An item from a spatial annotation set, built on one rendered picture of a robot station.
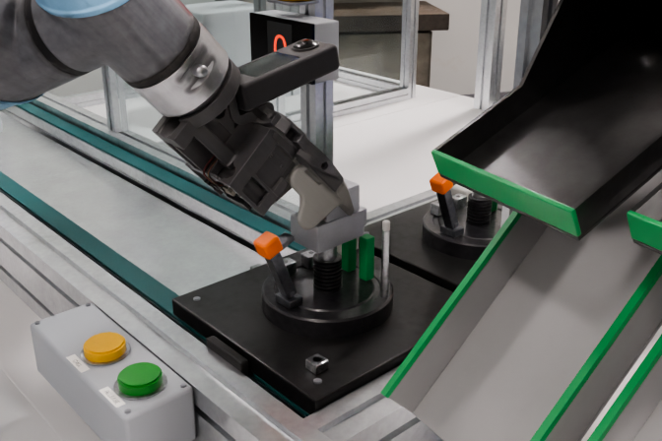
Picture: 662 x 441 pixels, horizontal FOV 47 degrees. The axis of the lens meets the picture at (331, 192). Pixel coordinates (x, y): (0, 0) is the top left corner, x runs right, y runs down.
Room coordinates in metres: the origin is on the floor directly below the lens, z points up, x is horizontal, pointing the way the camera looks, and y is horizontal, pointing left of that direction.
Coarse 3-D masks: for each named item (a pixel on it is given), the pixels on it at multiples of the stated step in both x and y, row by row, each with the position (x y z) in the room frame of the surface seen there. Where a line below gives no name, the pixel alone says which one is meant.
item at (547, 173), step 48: (576, 0) 0.59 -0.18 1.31; (624, 0) 0.61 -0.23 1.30; (576, 48) 0.59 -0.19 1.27; (624, 48) 0.60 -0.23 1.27; (528, 96) 0.56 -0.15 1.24; (576, 96) 0.56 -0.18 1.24; (624, 96) 0.54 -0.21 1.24; (480, 144) 0.54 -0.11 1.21; (528, 144) 0.52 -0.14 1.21; (576, 144) 0.50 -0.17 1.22; (624, 144) 0.48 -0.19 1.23; (480, 192) 0.49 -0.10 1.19; (528, 192) 0.44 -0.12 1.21; (576, 192) 0.45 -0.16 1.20; (624, 192) 0.43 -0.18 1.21
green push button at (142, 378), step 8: (128, 368) 0.60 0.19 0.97; (136, 368) 0.60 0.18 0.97; (144, 368) 0.60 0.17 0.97; (152, 368) 0.60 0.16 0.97; (160, 368) 0.60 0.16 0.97; (120, 376) 0.58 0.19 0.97; (128, 376) 0.58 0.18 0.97; (136, 376) 0.58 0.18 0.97; (144, 376) 0.58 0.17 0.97; (152, 376) 0.58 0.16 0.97; (160, 376) 0.59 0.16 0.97; (120, 384) 0.58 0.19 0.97; (128, 384) 0.57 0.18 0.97; (136, 384) 0.57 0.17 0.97; (144, 384) 0.57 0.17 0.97; (152, 384) 0.58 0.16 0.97; (160, 384) 0.58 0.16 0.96; (128, 392) 0.57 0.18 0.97; (136, 392) 0.57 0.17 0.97; (144, 392) 0.57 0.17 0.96; (152, 392) 0.57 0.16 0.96
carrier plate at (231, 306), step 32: (288, 256) 0.83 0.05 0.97; (224, 288) 0.75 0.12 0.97; (256, 288) 0.75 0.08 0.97; (416, 288) 0.75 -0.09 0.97; (192, 320) 0.70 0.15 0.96; (224, 320) 0.69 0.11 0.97; (256, 320) 0.69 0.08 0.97; (416, 320) 0.69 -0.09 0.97; (256, 352) 0.63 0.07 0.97; (288, 352) 0.63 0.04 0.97; (320, 352) 0.63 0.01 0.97; (352, 352) 0.63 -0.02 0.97; (384, 352) 0.63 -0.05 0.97; (288, 384) 0.58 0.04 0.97; (320, 384) 0.58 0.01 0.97; (352, 384) 0.58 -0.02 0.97
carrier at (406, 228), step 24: (456, 192) 1.01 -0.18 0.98; (408, 216) 0.96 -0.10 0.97; (432, 216) 0.91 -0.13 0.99; (480, 216) 0.88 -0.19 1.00; (408, 240) 0.88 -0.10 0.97; (432, 240) 0.86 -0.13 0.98; (456, 240) 0.83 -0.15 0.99; (480, 240) 0.84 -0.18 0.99; (408, 264) 0.82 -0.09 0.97; (432, 264) 0.81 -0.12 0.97; (456, 264) 0.81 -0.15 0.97
